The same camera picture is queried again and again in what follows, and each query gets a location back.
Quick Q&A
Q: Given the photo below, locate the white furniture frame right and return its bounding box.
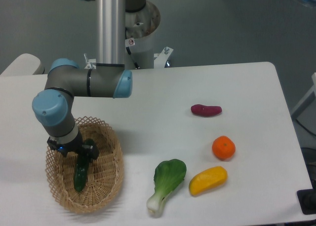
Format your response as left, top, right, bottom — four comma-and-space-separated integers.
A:
290, 73, 316, 120

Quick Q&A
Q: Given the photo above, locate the green bok choy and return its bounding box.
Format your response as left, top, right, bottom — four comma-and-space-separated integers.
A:
146, 159, 187, 217

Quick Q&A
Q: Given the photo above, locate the woven wicker basket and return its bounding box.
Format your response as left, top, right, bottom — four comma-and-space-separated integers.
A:
45, 116, 124, 214

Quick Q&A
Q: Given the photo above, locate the white chair armrest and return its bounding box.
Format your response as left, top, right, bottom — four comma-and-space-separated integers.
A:
0, 53, 45, 76

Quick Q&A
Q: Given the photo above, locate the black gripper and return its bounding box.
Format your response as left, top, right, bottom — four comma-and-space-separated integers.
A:
47, 127, 99, 162

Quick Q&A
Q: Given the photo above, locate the yellow mango slice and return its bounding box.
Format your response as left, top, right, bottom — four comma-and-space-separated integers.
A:
189, 166, 228, 196

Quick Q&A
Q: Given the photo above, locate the purple sweet potato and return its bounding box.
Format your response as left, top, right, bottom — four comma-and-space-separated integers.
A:
191, 104, 222, 117

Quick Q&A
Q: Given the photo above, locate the green cucumber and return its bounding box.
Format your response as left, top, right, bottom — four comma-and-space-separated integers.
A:
74, 152, 93, 192

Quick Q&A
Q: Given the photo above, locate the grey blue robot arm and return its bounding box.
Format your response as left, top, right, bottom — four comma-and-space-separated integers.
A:
32, 0, 146, 160

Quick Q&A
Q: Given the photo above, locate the orange tangerine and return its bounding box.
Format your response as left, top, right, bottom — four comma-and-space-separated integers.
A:
212, 136, 236, 160

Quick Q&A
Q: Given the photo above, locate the black device at table edge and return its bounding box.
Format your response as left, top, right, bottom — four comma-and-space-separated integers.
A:
297, 189, 316, 215

